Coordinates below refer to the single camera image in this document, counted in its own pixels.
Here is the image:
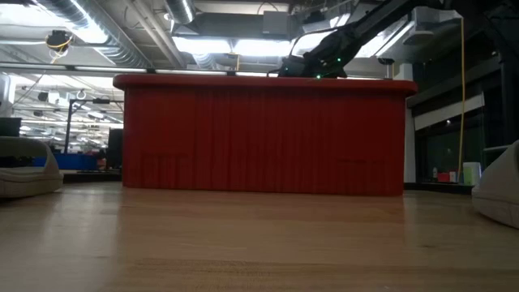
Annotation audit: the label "black upright board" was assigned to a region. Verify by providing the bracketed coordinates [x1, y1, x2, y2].
[107, 128, 124, 170]

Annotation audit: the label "yellow extension cable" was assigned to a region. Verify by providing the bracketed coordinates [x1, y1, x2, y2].
[457, 18, 467, 183]

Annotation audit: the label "grey metal rail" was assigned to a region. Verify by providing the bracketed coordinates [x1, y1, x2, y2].
[482, 144, 513, 154]

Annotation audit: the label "white green container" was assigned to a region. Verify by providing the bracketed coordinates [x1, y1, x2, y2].
[461, 161, 483, 187]

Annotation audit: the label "long ceiling light bar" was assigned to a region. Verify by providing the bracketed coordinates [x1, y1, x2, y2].
[0, 62, 392, 80]

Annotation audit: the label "black aluminium frame rails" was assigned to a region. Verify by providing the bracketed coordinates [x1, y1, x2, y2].
[403, 181, 475, 196]
[60, 169, 123, 183]

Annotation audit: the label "grey ceiling junction box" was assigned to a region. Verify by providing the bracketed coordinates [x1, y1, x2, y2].
[262, 11, 290, 36]

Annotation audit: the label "black ceiling cable reel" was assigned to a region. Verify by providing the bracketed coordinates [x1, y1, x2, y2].
[44, 29, 74, 54]

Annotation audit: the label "black pole stand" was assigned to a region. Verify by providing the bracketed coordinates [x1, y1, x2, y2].
[63, 98, 125, 155]

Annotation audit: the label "grey slide sandal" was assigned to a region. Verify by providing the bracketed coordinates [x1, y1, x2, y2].
[0, 136, 65, 199]
[470, 140, 519, 230]

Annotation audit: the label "small silver ventilation duct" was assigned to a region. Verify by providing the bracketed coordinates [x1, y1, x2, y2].
[164, 0, 196, 25]

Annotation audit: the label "blue partition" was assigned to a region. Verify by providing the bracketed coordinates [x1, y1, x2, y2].
[32, 152, 99, 171]

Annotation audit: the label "large silver ventilation duct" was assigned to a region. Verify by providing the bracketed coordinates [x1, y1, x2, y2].
[34, 0, 153, 69]

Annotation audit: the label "red plastic bin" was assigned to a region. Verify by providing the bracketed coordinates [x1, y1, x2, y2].
[112, 73, 418, 198]

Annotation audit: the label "black flat monitor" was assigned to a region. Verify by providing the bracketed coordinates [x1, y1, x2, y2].
[0, 117, 22, 138]

